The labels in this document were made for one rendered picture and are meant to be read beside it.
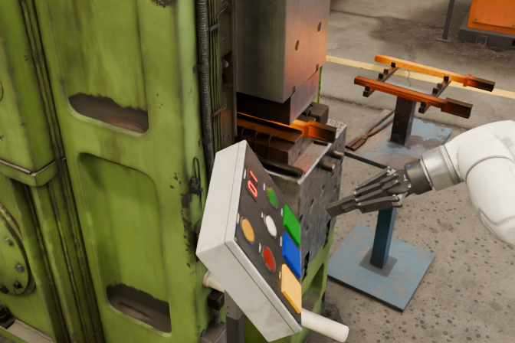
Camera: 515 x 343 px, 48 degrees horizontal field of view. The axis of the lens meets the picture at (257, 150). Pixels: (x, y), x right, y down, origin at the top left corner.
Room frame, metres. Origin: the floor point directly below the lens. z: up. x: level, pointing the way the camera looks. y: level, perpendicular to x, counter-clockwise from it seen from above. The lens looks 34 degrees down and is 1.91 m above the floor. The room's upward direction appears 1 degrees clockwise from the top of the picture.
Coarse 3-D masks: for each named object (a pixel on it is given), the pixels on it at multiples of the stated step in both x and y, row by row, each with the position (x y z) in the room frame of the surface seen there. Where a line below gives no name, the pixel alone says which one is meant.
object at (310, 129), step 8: (296, 120) 1.52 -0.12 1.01; (312, 120) 1.51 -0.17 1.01; (304, 128) 1.48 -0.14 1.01; (312, 128) 1.48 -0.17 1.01; (320, 128) 1.46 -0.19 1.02; (328, 128) 1.46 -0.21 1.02; (336, 128) 1.46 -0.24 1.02; (312, 136) 1.48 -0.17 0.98; (320, 136) 1.47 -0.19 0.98; (328, 136) 1.46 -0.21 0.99
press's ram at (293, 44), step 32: (256, 0) 1.38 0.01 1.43; (288, 0) 1.35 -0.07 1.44; (320, 0) 1.54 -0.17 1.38; (256, 32) 1.38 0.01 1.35; (288, 32) 1.36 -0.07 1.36; (320, 32) 1.55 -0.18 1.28; (256, 64) 1.38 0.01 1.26; (288, 64) 1.37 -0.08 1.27; (320, 64) 1.57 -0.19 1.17; (288, 96) 1.37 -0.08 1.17
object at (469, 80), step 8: (376, 56) 2.11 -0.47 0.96; (384, 56) 2.11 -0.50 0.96; (400, 64) 2.05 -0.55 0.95; (408, 64) 2.03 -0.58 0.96; (416, 64) 2.03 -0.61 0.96; (424, 72) 2.00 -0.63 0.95; (432, 72) 1.98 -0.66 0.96; (440, 72) 1.97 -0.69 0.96; (448, 72) 1.97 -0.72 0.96; (456, 80) 1.93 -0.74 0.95; (464, 80) 1.90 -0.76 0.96; (472, 80) 1.90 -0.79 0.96; (480, 80) 1.89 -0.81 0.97; (488, 80) 1.89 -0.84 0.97; (480, 88) 1.88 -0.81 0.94; (488, 88) 1.87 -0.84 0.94
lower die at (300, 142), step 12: (240, 120) 1.55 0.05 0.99; (252, 120) 1.55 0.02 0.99; (264, 120) 1.53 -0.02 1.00; (240, 132) 1.49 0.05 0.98; (252, 132) 1.49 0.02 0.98; (264, 132) 1.48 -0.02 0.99; (276, 132) 1.48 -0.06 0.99; (288, 132) 1.48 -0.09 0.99; (300, 132) 1.48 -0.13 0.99; (252, 144) 1.44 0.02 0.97; (264, 144) 1.43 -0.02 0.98; (276, 144) 1.43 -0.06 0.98; (288, 144) 1.43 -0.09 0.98; (300, 144) 1.47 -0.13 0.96; (264, 156) 1.42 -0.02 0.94; (276, 156) 1.41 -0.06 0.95; (288, 156) 1.39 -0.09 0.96
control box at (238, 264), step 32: (224, 160) 1.06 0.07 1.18; (256, 160) 1.09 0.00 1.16; (224, 192) 0.93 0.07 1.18; (224, 224) 0.83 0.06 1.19; (256, 224) 0.89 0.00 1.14; (224, 256) 0.77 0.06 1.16; (256, 256) 0.80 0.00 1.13; (224, 288) 0.77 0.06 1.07; (256, 288) 0.77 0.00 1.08; (256, 320) 0.77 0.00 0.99; (288, 320) 0.77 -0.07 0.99
